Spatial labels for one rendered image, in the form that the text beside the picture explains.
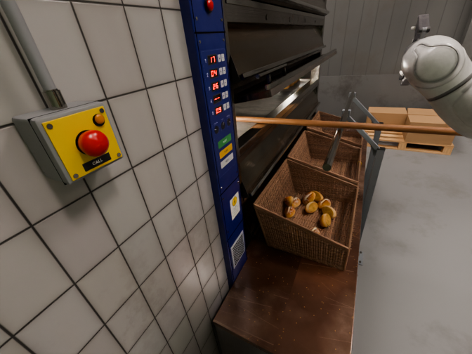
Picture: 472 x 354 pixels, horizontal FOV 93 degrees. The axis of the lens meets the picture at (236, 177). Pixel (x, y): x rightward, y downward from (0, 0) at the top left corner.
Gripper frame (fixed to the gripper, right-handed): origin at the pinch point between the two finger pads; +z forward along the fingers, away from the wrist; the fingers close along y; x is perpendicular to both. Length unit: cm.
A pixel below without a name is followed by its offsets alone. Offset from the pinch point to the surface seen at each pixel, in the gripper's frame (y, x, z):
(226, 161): 29, -53, -44
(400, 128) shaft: 29.3, 4.5, 5.0
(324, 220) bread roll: 84, -19, 0
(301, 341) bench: 91, -18, -63
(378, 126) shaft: 29.2, -3.7, 4.9
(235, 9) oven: -18, -56, -22
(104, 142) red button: 3, -47, -88
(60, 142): 2, -50, -92
